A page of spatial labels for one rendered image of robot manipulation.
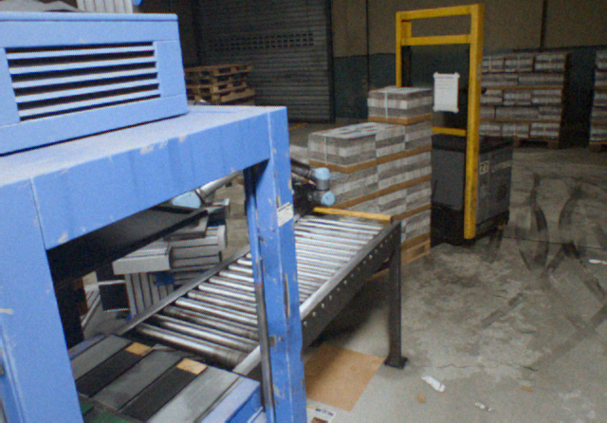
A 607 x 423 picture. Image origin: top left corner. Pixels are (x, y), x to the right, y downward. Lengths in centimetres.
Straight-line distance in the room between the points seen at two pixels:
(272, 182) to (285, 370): 47
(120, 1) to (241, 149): 180
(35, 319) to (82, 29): 48
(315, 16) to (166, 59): 960
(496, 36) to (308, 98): 378
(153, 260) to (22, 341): 188
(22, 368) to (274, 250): 60
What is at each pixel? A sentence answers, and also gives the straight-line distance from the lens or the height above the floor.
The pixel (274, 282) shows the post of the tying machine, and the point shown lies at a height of 116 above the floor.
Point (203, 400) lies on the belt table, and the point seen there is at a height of 80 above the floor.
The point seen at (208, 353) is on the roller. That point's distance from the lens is 167.
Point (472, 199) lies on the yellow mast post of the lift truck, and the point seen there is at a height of 42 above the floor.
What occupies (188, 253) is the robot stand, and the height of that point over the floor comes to 68.
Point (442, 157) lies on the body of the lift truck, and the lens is 444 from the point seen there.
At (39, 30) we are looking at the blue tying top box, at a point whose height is 172.
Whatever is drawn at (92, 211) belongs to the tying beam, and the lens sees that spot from 75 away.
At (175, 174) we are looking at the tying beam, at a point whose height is 149.
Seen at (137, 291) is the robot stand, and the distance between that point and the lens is 302.
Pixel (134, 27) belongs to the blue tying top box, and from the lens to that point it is 104.
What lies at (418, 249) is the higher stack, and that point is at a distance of 411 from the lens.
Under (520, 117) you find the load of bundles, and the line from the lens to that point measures 803.
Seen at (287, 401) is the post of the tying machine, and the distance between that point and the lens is 136.
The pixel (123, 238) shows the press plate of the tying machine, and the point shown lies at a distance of 115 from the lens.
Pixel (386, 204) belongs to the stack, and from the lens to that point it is 370.
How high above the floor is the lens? 169
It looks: 17 degrees down
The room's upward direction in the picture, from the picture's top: 4 degrees counter-clockwise
